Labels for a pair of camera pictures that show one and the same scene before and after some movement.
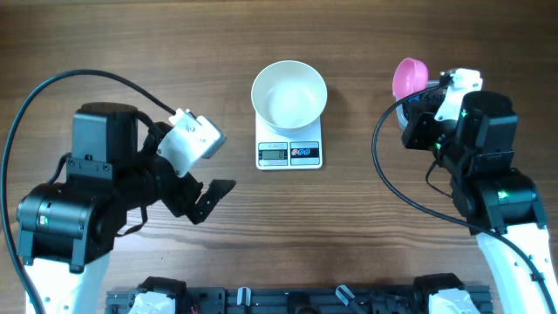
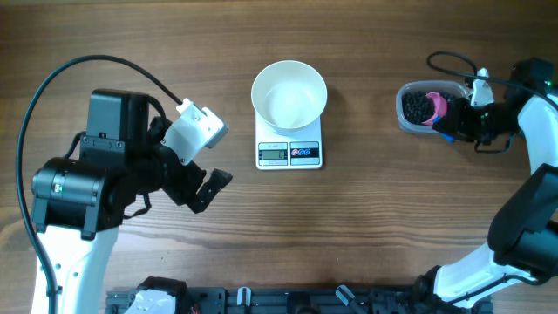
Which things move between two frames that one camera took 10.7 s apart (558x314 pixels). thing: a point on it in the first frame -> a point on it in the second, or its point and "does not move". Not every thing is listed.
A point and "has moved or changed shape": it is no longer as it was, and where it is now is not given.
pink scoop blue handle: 411,75 has moved or changed shape
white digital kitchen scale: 275,152 does not move
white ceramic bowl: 289,97 does not move
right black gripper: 422,114 -> 457,119
